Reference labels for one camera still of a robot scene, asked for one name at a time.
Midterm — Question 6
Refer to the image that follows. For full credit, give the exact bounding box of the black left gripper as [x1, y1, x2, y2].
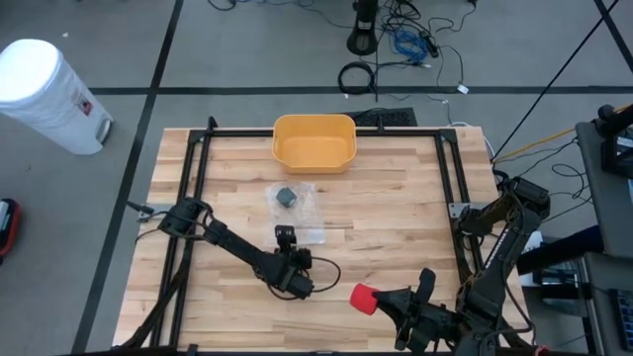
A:
[264, 224, 317, 301]

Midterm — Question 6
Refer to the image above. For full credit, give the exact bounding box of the red and black case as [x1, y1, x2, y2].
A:
[0, 198, 22, 259]

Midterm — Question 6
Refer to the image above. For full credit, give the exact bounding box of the thin black slanted pole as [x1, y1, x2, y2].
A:
[492, 0, 620, 162]

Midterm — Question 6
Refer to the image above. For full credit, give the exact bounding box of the yellow floor cable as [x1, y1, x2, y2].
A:
[492, 103, 633, 164]

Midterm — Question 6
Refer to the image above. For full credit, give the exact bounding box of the dark blue bar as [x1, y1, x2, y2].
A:
[513, 224, 605, 276]

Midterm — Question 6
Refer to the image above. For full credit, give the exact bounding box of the yellow plastic bin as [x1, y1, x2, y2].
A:
[271, 114, 358, 175]

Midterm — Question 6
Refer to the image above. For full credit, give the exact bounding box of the white trash can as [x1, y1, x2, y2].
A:
[0, 38, 114, 156]

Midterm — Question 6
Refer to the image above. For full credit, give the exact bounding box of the black keyboard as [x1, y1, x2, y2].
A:
[345, 107, 418, 128]

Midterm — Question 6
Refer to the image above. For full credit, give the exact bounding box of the blue floor cable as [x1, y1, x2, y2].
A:
[393, 30, 429, 63]

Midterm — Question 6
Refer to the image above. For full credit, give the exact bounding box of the white printed box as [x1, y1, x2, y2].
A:
[518, 229, 545, 288]

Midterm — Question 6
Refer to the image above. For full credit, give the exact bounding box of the grey cart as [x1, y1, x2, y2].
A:
[576, 121, 633, 261]

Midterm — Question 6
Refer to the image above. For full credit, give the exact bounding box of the red elastic bandage strip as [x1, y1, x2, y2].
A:
[349, 283, 381, 316]

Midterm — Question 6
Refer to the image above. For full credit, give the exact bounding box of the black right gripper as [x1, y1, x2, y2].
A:
[371, 266, 464, 353]

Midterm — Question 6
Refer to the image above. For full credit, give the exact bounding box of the clear plastic zip bag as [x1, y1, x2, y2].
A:
[264, 181, 327, 247]

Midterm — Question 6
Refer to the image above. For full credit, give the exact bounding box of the green elastic bandage roll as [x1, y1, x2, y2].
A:
[275, 186, 299, 209]

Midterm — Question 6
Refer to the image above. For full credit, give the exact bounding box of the coiled black cable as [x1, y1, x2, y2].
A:
[337, 60, 377, 96]

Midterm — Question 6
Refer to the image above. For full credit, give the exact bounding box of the black stand base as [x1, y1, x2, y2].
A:
[345, 0, 380, 56]

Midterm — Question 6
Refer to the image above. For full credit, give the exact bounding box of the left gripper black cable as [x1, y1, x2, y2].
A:
[296, 255, 343, 299]

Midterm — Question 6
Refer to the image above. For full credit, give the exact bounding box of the black device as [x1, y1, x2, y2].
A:
[595, 103, 633, 179]

